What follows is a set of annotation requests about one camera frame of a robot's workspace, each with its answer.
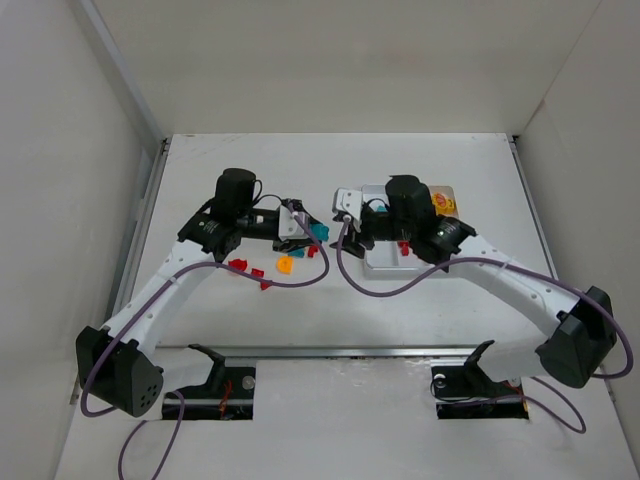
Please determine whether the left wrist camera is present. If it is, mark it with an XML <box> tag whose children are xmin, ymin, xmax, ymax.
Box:
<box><xmin>278</xmin><ymin>201</ymin><xmax>309</xmax><ymax>241</ymax></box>

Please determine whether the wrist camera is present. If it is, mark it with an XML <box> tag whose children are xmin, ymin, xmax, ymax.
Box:
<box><xmin>278</xmin><ymin>201</ymin><xmax>309</xmax><ymax>241</ymax></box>
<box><xmin>332</xmin><ymin>188</ymin><xmax>363</xmax><ymax>222</ymax></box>

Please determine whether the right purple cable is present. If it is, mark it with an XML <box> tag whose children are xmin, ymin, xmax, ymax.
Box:
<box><xmin>337</xmin><ymin>214</ymin><xmax>633</xmax><ymax>434</ymax></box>

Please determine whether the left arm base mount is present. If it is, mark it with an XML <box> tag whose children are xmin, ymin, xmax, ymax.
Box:
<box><xmin>179</xmin><ymin>344</ymin><xmax>257</xmax><ymax>421</ymax></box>

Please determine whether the large teal lego assembly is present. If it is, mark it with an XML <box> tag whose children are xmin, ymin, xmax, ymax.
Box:
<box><xmin>288</xmin><ymin>223</ymin><xmax>329</xmax><ymax>258</ymax></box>

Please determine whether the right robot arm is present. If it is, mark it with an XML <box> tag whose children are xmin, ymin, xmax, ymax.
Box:
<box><xmin>334</xmin><ymin>175</ymin><xmax>622</xmax><ymax>390</ymax></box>

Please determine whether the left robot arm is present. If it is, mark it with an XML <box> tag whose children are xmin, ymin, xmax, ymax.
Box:
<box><xmin>75</xmin><ymin>168</ymin><xmax>308</xmax><ymax>418</ymax></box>

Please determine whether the red round lego piece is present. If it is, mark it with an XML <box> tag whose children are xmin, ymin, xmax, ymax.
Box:
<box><xmin>228</xmin><ymin>258</ymin><xmax>248</xmax><ymax>273</ymax></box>

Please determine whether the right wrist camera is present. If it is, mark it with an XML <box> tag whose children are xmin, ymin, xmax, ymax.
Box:
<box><xmin>332</xmin><ymin>188</ymin><xmax>363</xmax><ymax>222</ymax></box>

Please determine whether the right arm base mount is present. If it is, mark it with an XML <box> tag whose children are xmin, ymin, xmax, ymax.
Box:
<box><xmin>429</xmin><ymin>340</ymin><xmax>529</xmax><ymax>420</ymax></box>

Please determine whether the white divided tray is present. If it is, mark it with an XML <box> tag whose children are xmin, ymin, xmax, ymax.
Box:
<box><xmin>362</xmin><ymin>184</ymin><xmax>458</xmax><ymax>280</ymax></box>

